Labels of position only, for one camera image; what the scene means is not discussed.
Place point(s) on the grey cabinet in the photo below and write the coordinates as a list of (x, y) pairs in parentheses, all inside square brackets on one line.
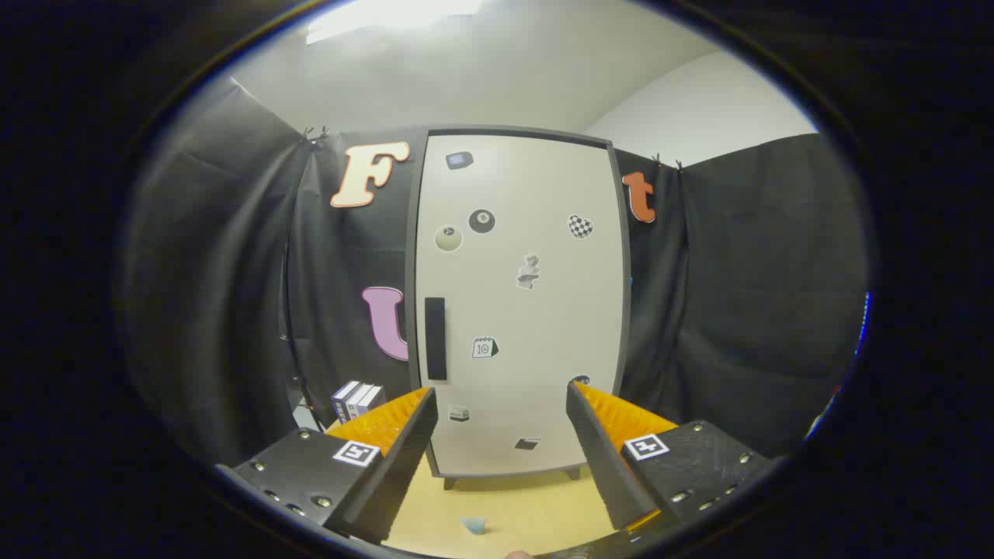
[(410, 310)]

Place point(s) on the black backdrop cloth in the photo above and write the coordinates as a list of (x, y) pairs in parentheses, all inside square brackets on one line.
[(738, 310)]

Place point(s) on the white blue tube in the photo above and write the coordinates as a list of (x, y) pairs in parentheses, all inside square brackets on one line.
[(474, 526)]

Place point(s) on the black stand pole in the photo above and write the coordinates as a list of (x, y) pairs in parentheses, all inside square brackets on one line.
[(293, 341)]

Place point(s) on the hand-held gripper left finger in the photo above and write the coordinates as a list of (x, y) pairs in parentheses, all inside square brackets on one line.
[(388, 481)]

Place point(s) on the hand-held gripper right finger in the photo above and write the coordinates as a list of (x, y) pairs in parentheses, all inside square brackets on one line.
[(609, 473)]

